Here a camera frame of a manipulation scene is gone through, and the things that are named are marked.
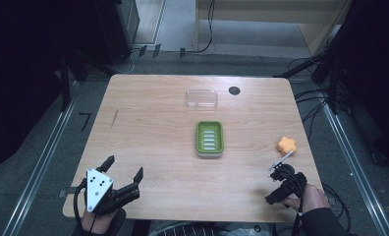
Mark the metal floor rail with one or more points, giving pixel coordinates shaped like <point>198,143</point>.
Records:
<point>356,170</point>
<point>38,170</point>

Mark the person's left hand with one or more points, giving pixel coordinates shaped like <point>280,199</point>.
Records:
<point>96,223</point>

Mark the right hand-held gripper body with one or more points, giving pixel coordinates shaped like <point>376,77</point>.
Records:
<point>286,188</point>

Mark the person's right hand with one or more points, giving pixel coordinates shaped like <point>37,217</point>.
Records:
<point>312,198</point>

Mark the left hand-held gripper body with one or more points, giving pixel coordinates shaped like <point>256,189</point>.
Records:
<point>99,191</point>

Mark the black metal stand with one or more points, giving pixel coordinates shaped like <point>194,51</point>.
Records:
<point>300,67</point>
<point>64,82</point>

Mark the black round table grommet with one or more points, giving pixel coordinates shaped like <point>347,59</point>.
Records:
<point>234,90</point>

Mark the green soap dish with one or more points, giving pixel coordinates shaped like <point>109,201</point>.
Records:
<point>209,138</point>

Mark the orange flower-shaped soap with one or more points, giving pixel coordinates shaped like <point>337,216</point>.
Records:
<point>286,145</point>

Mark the person's striped clothing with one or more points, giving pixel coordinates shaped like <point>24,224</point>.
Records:
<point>182,230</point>

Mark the light wooden cabinet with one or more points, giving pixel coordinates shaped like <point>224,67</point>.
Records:
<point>264,5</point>

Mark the black equipment box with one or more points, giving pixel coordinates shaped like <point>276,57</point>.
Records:
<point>117,26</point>

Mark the clear plastic container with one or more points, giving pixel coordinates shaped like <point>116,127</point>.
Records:
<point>201,98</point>

